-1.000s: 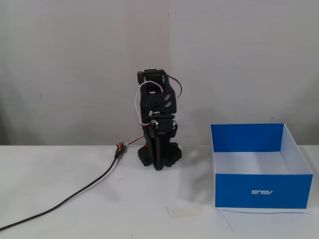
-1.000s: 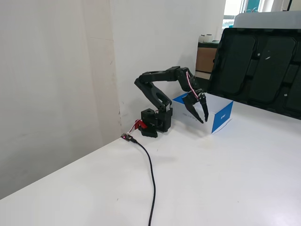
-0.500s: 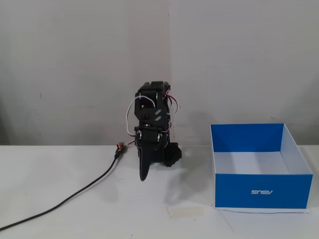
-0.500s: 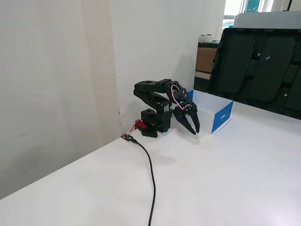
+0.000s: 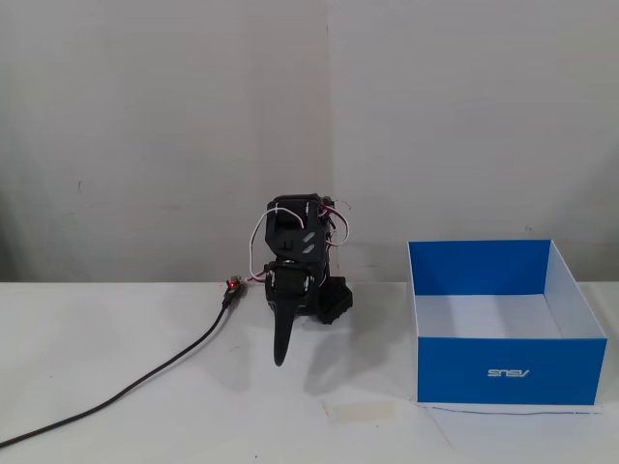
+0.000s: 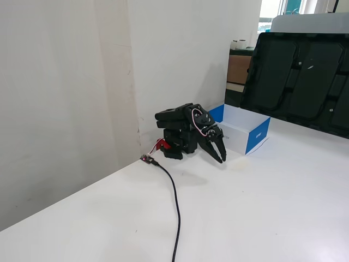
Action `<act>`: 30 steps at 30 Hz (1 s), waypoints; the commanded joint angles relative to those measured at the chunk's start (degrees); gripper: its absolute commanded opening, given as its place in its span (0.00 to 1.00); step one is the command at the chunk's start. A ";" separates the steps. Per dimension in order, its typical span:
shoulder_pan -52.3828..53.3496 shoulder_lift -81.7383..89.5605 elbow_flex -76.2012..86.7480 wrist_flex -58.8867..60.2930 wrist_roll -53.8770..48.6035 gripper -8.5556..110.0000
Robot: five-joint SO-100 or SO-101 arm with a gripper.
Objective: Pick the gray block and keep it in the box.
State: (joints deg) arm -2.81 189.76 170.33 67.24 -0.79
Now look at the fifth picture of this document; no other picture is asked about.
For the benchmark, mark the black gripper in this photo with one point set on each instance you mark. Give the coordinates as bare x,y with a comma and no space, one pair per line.
286,286

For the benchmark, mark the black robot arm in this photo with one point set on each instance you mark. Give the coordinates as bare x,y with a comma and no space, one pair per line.
333,299

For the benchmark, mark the blue and white cardboard box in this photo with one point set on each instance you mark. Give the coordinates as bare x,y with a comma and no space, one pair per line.
508,372

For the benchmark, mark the small controller board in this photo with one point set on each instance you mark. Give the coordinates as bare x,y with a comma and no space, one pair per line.
234,286

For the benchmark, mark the beige tape patch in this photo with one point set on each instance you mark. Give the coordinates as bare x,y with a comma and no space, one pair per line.
363,412

